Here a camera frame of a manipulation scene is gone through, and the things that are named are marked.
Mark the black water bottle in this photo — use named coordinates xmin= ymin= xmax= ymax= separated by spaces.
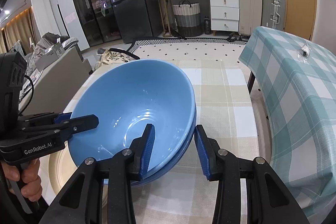
xmin=203 ymin=17 xmax=211 ymax=35

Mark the beige suitcase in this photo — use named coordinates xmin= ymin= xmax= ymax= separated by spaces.
xmin=238 ymin=0 xmax=263 ymax=36

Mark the dotted white rug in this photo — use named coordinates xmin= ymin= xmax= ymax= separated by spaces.
xmin=130 ymin=38 xmax=246 ymax=63

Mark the grey cabinet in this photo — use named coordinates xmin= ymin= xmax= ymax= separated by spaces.
xmin=19 ymin=48 xmax=93 ymax=115

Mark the grey quilted jacket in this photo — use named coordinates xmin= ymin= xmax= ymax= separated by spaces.
xmin=10 ymin=32 xmax=79 ymax=77

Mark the patterned tote bag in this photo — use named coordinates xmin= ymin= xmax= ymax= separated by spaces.
xmin=94 ymin=48 xmax=140 ymax=70

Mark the cream plate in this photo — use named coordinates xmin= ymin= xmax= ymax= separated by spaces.
xmin=48 ymin=146 xmax=109 ymax=209

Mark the person's left hand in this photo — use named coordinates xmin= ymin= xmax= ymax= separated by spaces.
xmin=1 ymin=159 xmax=43 ymax=202

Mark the silver suitcase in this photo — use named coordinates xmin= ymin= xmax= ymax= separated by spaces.
xmin=261 ymin=0 xmax=286 ymax=31

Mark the white roll in plastic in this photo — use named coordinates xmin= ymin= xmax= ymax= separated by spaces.
xmin=297 ymin=44 xmax=311 ymax=63

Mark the beige plaid tablecloth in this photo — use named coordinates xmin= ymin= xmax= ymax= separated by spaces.
xmin=41 ymin=60 xmax=259 ymax=223

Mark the woven laundry basket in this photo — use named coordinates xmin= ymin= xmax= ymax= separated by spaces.
xmin=172 ymin=0 xmax=203 ymax=37

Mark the teal plaid tablecloth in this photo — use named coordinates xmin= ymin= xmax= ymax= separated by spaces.
xmin=239 ymin=27 xmax=335 ymax=223

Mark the large blue bowl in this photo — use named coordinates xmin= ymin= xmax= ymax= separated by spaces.
xmin=68 ymin=59 xmax=196 ymax=165

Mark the cardboard box on cabinet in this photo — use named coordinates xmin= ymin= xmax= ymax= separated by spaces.
xmin=35 ymin=43 xmax=65 ymax=72

